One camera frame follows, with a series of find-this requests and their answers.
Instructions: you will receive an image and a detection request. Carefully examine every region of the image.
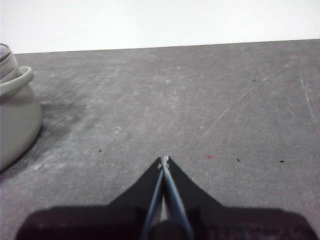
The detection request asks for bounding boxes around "pale green electric pot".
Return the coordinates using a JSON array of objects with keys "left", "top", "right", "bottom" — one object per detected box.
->
[{"left": 0, "top": 49, "right": 42, "bottom": 172}]

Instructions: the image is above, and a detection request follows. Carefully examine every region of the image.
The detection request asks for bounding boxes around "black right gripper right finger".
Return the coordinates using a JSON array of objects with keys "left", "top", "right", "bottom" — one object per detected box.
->
[{"left": 163, "top": 156, "right": 316, "bottom": 240}]

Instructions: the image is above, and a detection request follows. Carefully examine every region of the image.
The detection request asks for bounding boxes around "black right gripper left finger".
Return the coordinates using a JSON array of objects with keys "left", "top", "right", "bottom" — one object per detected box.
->
[{"left": 14, "top": 156, "right": 166, "bottom": 240}]

